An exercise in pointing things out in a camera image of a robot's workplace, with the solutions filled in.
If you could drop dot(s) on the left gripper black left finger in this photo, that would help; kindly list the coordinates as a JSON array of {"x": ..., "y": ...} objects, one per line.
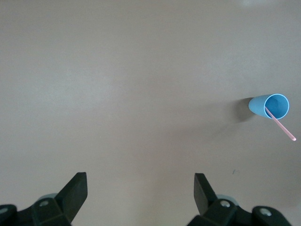
[{"x": 68, "y": 200}]

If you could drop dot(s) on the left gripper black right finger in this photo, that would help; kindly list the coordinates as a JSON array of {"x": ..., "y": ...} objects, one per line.
[{"x": 211, "y": 202}]

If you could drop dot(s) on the pink chopstick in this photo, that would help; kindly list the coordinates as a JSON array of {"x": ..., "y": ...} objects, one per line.
[{"x": 282, "y": 127}]

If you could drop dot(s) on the blue cup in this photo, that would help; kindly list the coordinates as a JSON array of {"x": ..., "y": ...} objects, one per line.
[{"x": 261, "y": 107}]

